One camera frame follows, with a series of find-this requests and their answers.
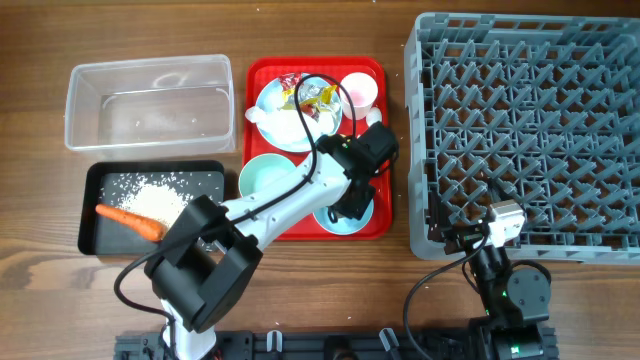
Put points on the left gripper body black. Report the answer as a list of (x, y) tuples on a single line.
[(352, 208)]

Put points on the black waste tray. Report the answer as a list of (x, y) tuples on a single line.
[(103, 237)]

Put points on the white plastic spoon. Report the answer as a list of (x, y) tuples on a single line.
[(373, 116)]

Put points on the green bowl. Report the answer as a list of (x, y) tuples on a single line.
[(263, 170)]

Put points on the white napkin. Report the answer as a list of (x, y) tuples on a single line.
[(286, 127)]

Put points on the yellow foil wrapper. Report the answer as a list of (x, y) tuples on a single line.
[(313, 99)]

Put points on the orange carrot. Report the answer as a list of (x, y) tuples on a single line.
[(149, 229)]

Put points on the white rice pile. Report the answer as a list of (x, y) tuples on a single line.
[(161, 196)]

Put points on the clear plastic bin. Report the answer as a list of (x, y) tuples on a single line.
[(151, 108)]

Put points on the red plastic tray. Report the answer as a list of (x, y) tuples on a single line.
[(267, 69)]

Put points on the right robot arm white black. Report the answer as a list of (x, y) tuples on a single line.
[(515, 295)]

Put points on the grey dishwasher rack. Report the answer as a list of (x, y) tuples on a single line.
[(545, 108)]

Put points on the red foil wrapper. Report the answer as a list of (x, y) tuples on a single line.
[(290, 80)]

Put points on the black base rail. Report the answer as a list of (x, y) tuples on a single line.
[(452, 343)]

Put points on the light blue plate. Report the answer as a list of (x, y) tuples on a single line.
[(270, 98)]

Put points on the pink plastic cup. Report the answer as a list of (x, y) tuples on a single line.
[(358, 93)]

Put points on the light blue bowl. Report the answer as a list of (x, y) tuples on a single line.
[(343, 226)]

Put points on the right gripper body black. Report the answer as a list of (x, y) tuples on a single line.
[(462, 239)]

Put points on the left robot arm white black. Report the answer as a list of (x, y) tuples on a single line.
[(207, 258)]

